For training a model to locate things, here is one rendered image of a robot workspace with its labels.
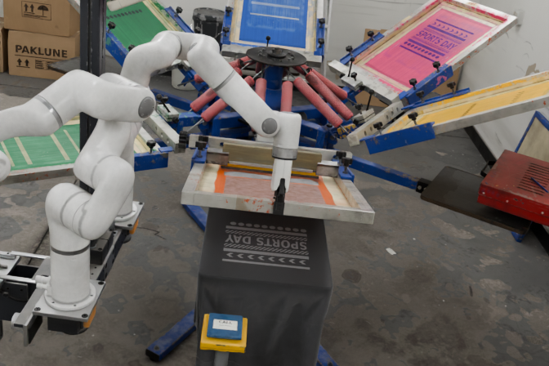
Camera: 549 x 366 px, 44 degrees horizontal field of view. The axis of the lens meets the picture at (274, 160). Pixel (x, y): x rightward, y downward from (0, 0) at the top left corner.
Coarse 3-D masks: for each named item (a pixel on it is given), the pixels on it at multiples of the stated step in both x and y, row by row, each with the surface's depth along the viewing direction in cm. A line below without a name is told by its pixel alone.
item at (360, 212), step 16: (192, 176) 224; (192, 192) 202; (208, 192) 204; (352, 192) 230; (240, 208) 202; (256, 208) 203; (272, 208) 203; (288, 208) 203; (304, 208) 203; (320, 208) 203; (336, 208) 204; (352, 208) 205; (368, 208) 208
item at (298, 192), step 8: (296, 176) 264; (320, 176) 271; (296, 184) 250; (304, 184) 252; (320, 184) 256; (288, 192) 234; (296, 192) 236; (304, 192) 238; (312, 192) 239; (320, 192) 241; (328, 192) 243; (296, 200) 223; (304, 200) 225; (312, 200) 226; (320, 200) 228; (328, 200) 229
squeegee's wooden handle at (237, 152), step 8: (224, 144) 258; (232, 144) 258; (240, 144) 260; (232, 152) 258; (240, 152) 258; (248, 152) 258; (256, 152) 259; (264, 152) 259; (304, 152) 260; (312, 152) 262; (232, 160) 259; (240, 160) 259; (248, 160) 259; (256, 160) 259; (264, 160) 259; (272, 160) 259; (296, 160) 260; (304, 160) 260; (312, 160) 260; (320, 160) 260; (304, 168) 260; (312, 168) 261
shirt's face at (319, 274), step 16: (224, 208) 261; (208, 224) 249; (224, 224) 250; (272, 224) 255; (288, 224) 256; (304, 224) 258; (320, 224) 259; (208, 240) 239; (224, 240) 240; (320, 240) 249; (208, 256) 230; (320, 256) 239; (208, 272) 222; (224, 272) 223; (240, 272) 224; (256, 272) 225; (272, 272) 226; (288, 272) 228; (304, 272) 229; (320, 272) 230
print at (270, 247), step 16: (240, 224) 252; (256, 224) 253; (240, 240) 242; (256, 240) 243; (272, 240) 244; (288, 240) 246; (304, 240) 247; (224, 256) 232; (240, 256) 233; (256, 256) 234; (272, 256) 235; (288, 256) 237; (304, 256) 238
